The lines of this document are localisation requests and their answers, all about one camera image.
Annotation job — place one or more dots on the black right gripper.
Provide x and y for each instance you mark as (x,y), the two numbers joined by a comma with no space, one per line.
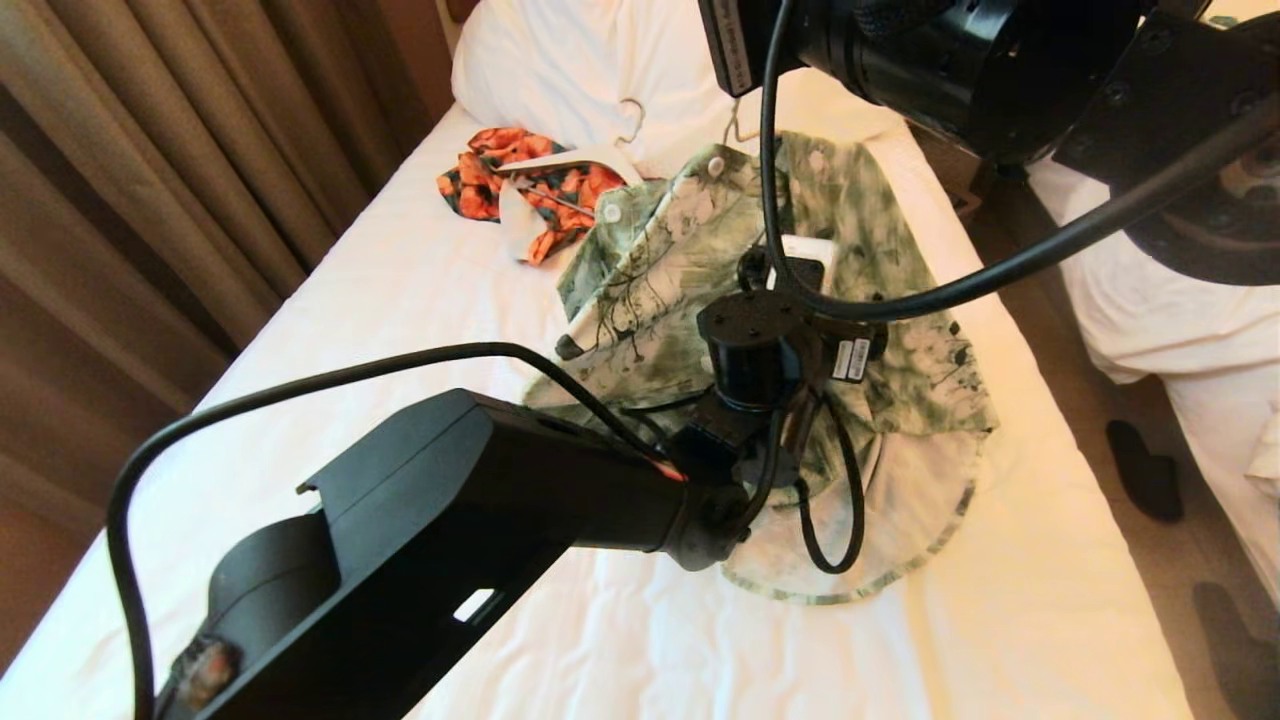
(780,40)

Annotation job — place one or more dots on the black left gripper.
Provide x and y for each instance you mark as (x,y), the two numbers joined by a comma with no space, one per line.
(820,345)

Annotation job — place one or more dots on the green floral short-sleeve shirt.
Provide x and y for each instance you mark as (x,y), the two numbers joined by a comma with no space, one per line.
(650,280)

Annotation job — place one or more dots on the white hanger with metal hook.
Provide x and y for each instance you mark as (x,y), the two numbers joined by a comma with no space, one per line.
(560,158)

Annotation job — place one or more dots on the white pillow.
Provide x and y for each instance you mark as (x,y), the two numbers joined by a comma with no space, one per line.
(560,70)

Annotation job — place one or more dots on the white duvet bed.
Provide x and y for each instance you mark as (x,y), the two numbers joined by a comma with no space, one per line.
(1150,320)

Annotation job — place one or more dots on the orange floral garment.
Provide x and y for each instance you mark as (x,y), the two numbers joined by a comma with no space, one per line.
(470,190)

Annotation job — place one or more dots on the black slipper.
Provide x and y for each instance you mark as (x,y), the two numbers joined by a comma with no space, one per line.
(1145,470)

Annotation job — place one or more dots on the small green card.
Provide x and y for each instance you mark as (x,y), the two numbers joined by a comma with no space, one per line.
(1222,20)

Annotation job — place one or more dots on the white sheeted bed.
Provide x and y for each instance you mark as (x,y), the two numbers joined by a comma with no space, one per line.
(300,300)

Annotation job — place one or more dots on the brown curtain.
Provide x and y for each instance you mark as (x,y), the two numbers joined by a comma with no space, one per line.
(150,150)

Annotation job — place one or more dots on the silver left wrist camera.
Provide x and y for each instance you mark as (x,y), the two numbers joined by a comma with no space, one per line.
(805,248)

